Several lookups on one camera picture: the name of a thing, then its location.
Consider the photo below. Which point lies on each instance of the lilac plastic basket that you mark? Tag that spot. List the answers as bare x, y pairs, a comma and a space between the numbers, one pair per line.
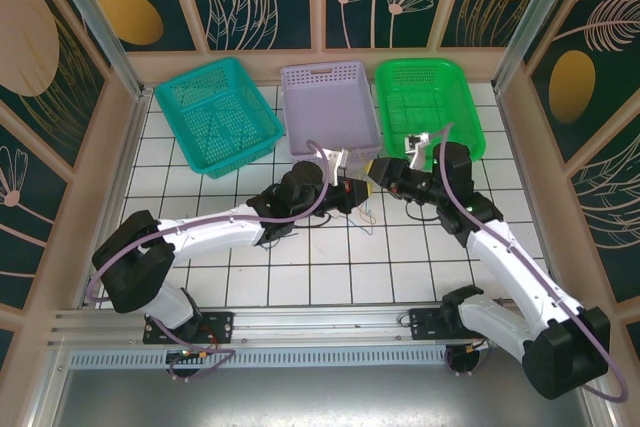
330, 112

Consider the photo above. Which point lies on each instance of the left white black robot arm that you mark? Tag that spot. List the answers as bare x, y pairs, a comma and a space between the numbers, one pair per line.
215, 232

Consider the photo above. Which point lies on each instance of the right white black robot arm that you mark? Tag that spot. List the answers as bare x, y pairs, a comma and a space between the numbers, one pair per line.
520, 267

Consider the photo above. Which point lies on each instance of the green plastic basket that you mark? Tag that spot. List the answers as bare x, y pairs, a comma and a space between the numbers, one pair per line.
430, 97

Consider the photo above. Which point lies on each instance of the teal plastic basket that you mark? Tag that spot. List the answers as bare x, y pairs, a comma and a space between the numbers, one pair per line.
220, 117

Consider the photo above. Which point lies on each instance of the steel sheet panel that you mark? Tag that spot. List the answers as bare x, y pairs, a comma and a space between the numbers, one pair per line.
320, 397

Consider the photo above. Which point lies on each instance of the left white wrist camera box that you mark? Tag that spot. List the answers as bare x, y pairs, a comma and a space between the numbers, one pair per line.
340, 161

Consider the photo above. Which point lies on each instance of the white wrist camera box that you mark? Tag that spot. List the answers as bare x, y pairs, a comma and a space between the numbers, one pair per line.
417, 144
340, 161

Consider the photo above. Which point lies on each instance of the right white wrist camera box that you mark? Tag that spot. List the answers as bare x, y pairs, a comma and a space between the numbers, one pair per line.
417, 144

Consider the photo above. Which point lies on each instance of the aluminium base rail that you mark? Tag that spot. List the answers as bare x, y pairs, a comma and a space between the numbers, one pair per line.
320, 322

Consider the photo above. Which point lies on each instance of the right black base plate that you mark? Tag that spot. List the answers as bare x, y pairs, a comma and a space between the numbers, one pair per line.
425, 324

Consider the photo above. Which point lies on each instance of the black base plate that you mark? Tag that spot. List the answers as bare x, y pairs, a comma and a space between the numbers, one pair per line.
220, 327
425, 324

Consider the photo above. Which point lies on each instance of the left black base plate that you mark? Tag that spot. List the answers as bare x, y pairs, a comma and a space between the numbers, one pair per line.
220, 327

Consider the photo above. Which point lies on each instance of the aluminium frame post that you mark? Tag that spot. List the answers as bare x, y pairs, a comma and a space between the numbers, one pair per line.
95, 27
535, 12

